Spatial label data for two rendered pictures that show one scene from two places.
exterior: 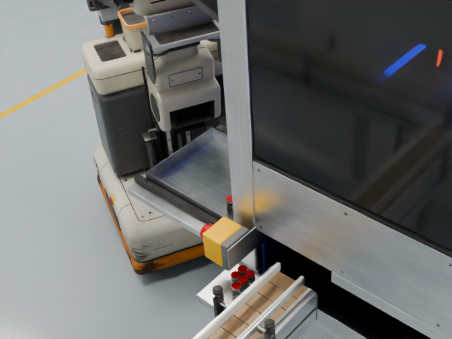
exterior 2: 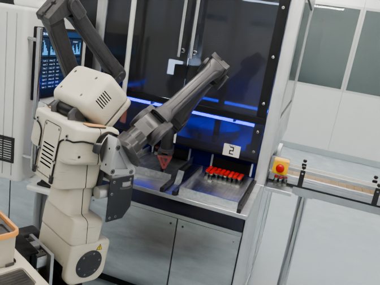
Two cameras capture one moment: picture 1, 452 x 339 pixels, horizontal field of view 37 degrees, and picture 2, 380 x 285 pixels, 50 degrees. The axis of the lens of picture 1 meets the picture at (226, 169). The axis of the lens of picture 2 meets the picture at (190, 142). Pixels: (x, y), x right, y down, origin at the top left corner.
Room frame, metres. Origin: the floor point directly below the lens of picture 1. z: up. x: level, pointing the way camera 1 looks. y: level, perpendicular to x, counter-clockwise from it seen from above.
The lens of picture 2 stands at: (2.37, 1.45, 1.56)
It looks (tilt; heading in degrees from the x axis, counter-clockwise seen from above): 15 degrees down; 241
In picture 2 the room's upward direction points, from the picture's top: 9 degrees clockwise
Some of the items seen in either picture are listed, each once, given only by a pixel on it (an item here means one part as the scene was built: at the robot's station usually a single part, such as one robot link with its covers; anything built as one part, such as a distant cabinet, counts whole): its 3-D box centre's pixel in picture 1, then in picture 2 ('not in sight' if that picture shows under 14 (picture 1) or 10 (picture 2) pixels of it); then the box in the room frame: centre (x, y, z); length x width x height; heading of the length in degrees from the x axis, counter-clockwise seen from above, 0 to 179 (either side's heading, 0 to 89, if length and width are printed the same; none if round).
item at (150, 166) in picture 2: not in sight; (158, 162); (1.54, -0.32, 0.90); 0.34 x 0.26 x 0.04; 45
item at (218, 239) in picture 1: (225, 243); (281, 165); (1.04, 0.01, 1.00); 0.08 x 0.07 x 0.07; 45
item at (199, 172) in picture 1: (225, 177); (217, 185); (1.38, 0.00, 0.90); 0.34 x 0.26 x 0.04; 45
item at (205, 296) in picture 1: (239, 294); (279, 187); (1.00, -0.01, 0.87); 0.14 x 0.13 x 0.02; 45
